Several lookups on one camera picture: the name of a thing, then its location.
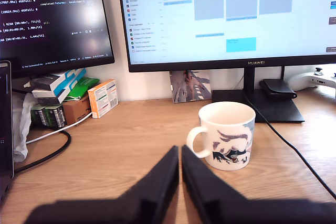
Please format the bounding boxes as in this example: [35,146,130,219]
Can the green box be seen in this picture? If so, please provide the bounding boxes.
[64,76,101,102]

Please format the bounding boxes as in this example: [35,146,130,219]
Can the printed postcard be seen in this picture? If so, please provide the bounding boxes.
[169,69,212,104]

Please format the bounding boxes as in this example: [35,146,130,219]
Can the brown cardboard box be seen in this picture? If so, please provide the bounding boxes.
[61,94,92,125]

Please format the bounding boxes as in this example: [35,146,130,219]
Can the small black wallet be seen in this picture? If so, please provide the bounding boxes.
[259,78,298,100]

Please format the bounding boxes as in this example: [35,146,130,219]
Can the thick black cable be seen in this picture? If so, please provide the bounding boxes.
[14,129,72,174]

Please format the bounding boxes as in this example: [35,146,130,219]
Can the white crumpled plastic bag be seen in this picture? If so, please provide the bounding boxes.
[12,92,37,163]

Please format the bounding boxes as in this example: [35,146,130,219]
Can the black Huawei monitor with stand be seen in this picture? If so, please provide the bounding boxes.
[117,0,336,124]

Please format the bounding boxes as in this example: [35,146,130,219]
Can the white mug with cartoon print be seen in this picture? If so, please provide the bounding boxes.
[186,101,257,172]

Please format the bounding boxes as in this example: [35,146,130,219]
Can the black laptop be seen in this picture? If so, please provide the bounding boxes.
[0,60,14,205]

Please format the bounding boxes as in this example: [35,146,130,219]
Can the white game controller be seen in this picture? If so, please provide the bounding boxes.
[285,67,336,92]

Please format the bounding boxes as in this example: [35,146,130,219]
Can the thin black cable on table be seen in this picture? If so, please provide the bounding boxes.
[241,91,336,200]

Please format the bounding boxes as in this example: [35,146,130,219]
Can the dark monitor showing terminal text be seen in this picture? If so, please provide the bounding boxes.
[0,0,116,79]

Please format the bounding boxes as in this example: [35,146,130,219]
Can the white and blue box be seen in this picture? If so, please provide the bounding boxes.
[31,68,87,104]

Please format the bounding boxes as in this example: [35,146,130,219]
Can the green and black battery pack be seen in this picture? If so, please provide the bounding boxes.
[44,104,68,131]
[30,104,48,127]

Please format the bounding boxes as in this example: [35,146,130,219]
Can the white cable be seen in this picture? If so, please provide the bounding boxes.
[25,112,93,145]

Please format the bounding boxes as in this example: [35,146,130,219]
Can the dark grey box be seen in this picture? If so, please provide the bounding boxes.
[30,74,63,91]

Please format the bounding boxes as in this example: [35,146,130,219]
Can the orange and white medicine box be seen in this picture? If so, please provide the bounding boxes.
[87,79,119,119]

